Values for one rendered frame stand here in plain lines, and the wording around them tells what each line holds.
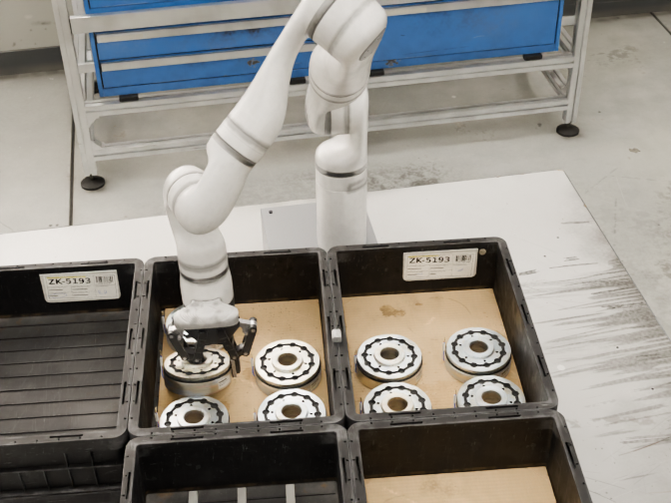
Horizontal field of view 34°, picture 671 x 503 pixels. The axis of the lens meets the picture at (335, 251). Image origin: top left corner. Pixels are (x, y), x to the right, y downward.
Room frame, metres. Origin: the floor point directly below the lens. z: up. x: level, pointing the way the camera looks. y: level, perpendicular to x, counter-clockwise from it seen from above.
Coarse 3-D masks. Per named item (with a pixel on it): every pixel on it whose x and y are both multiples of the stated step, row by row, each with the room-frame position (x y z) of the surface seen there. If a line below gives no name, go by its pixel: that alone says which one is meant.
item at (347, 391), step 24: (456, 240) 1.44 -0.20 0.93; (480, 240) 1.44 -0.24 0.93; (336, 264) 1.38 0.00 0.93; (504, 264) 1.37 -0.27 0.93; (336, 288) 1.32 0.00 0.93; (336, 312) 1.26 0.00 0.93; (528, 312) 1.25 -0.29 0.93; (528, 336) 1.20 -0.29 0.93; (552, 384) 1.10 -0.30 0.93; (456, 408) 1.05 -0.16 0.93; (480, 408) 1.05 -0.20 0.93; (504, 408) 1.05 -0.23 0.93; (528, 408) 1.05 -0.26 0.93; (552, 408) 1.05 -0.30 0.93
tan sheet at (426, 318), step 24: (360, 312) 1.37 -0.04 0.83; (384, 312) 1.37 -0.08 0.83; (408, 312) 1.37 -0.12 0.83; (432, 312) 1.37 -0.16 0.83; (456, 312) 1.37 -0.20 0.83; (480, 312) 1.37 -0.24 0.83; (360, 336) 1.32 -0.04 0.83; (408, 336) 1.31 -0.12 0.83; (432, 336) 1.31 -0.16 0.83; (504, 336) 1.31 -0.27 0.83; (432, 360) 1.25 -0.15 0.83; (360, 384) 1.20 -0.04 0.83; (432, 384) 1.20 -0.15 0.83; (456, 384) 1.20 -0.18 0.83; (432, 408) 1.15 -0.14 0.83
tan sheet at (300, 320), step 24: (168, 312) 1.39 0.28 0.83; (240, 312) 1.38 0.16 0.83; (264, 312) 1.38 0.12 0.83; (288, 312) 1.38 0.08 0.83; (312, 312) 1.38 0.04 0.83; (240, 336) 1.32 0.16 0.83; (264, 336) 1.32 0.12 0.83; (288, 336) 1.32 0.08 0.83; (312, 336) 1.32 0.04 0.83; (240, 360) 1.26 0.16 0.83; (240, 384) 1.21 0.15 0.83; (240, 408) 1.16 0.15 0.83
